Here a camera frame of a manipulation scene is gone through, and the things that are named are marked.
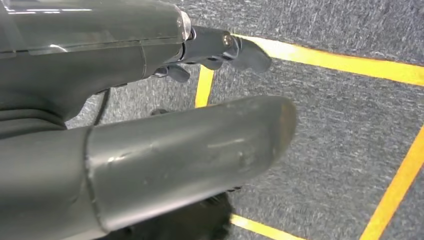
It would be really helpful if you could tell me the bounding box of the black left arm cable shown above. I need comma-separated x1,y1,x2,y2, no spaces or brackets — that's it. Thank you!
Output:
92,88,111,127

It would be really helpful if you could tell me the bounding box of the yellow floor tape square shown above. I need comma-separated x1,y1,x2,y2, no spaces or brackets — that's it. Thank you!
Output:
194,33,424,240

